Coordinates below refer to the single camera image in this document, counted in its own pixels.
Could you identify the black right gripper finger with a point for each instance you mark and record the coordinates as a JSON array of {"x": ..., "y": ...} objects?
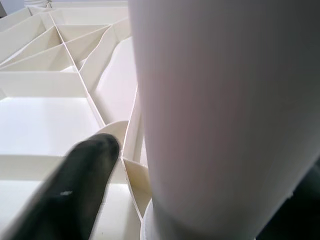
[{"x": 75, "y": 190}]

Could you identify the white plastic children table top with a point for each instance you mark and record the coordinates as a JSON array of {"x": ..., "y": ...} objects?
[{"x": 62, "y": 100}]

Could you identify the white plastic table leg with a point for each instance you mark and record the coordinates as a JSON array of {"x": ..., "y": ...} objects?
[{"x": 225, "y": 100}]

